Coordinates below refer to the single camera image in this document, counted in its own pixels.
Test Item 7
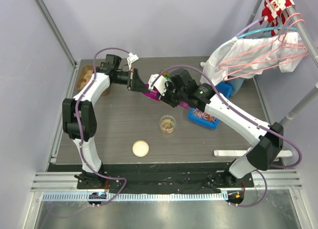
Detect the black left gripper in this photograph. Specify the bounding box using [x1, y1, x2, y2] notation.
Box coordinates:
[114, 69, 151, 93]

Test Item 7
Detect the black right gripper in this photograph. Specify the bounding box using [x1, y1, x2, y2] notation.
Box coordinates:
[157, 80, 187, 107]

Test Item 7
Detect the magenta plastic scoop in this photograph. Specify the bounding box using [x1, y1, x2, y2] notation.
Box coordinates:
[143, 81, 190, 109]

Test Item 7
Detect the dark tin of star candies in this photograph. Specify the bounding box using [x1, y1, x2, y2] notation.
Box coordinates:
[160, 71, 171, 81]

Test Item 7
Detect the clear glass jar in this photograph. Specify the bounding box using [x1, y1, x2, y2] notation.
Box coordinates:
[159, 115, 176, 134]

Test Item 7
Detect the gold tin of popsicle candies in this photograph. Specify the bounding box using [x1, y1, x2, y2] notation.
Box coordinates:
[74, 65, 111, 96]

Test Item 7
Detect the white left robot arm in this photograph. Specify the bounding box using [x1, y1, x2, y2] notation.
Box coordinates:
[62, 53, 149, 189]

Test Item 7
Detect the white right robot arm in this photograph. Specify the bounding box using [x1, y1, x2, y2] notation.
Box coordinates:
[149, 67, 283, 187]

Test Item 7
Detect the blue bin of lollipops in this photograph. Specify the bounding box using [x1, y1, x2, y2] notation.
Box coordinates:
[188, 82, 233, 130]

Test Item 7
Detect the grey blue cloth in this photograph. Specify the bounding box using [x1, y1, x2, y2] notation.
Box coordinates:
[227, 77, 244, 96]

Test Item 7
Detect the round gold jar lid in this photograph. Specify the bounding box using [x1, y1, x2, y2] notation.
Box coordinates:
[132, 140, 150, 157]

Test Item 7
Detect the white shirt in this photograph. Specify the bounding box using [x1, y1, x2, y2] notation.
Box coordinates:
[201, 31, 309, 85]

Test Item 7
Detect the teal hanger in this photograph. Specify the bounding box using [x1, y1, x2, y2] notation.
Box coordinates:
[232, 26, 298, 39]

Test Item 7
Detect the red white cloth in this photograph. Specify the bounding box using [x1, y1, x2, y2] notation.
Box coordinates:
[259, 0, 295, 27]

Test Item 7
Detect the grey clothes rack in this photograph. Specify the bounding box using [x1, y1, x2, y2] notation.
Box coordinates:
[248, 0, 318, 135]

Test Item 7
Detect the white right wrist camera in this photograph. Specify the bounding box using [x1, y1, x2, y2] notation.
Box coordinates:
[148, 74, 168, 96]

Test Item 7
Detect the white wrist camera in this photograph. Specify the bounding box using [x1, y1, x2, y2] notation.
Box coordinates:
[127, 53, 139, 70]
[148, 74, 168, 96]

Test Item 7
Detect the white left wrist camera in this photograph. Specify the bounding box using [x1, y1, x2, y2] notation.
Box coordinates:
[127, 53, 139, 70]

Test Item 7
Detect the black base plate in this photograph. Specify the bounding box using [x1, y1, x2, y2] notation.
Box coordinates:
[75, 162, 254, 194]

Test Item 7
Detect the pink wire hanger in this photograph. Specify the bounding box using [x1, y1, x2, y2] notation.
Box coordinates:
[218, 12, 309, 81]

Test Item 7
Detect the aluminium corner post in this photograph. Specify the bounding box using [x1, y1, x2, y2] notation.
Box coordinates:
[34, 0, 77, 67]

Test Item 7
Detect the aluminium frame rail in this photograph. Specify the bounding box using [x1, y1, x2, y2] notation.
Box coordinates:
[31, 169, 302, 194]

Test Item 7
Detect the slotted cable duct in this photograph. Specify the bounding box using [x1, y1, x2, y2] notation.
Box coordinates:
[42, 191, 228, 202]

